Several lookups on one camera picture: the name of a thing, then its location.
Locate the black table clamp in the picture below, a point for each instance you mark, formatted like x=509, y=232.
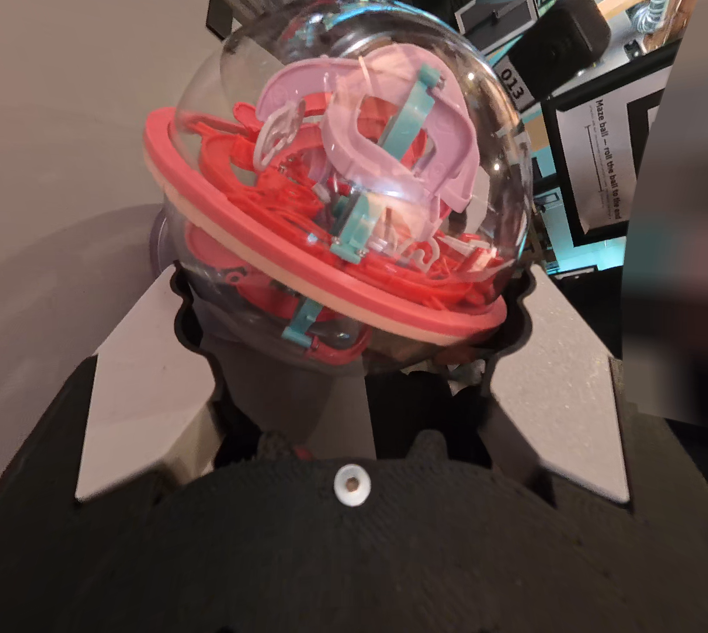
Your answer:
x=218, y=16

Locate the clear red maze ball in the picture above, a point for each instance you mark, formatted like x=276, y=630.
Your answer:
x=354, y=157

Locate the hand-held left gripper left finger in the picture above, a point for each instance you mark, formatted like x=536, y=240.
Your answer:
x=144, y=384

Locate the clear plastic ball stand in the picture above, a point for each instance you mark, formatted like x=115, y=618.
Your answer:
x=160, y=245

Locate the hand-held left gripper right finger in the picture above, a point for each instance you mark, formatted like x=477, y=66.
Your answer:
x=558, y=395

